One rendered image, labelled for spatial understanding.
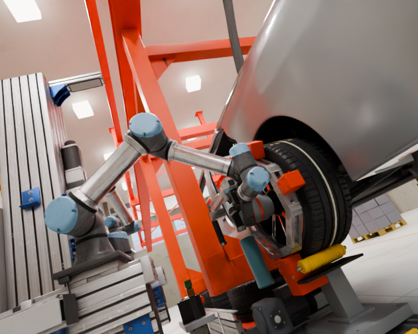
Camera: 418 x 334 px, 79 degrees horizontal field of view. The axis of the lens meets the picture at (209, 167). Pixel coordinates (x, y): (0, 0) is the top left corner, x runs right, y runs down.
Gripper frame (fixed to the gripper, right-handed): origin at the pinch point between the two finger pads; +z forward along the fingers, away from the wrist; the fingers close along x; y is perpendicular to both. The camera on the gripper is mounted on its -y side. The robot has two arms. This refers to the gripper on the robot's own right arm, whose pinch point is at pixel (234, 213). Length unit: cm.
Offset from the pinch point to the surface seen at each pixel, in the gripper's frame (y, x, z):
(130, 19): 215, -1, 47
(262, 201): 3.1, -21.0, 10.2
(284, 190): -0.4, -20.5, -13.5
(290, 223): -13.5, -20.5, -5.3
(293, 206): -7.5, -22.9, -9.9
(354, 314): -59, -39, 12
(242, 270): -24, -12, 56
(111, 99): 258, 29, 195
